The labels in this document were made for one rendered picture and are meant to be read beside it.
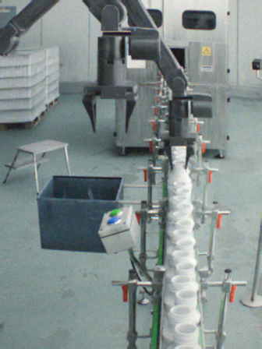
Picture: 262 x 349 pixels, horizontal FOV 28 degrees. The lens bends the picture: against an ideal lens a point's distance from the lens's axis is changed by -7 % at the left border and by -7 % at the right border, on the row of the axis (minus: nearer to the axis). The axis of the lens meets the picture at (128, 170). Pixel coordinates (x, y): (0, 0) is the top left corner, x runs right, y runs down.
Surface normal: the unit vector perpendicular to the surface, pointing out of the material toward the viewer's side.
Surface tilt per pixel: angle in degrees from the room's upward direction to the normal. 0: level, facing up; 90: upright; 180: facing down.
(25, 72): 90
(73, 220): 90
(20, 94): 89
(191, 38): 90
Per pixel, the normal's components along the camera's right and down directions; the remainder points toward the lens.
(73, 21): -0.07, 0.28
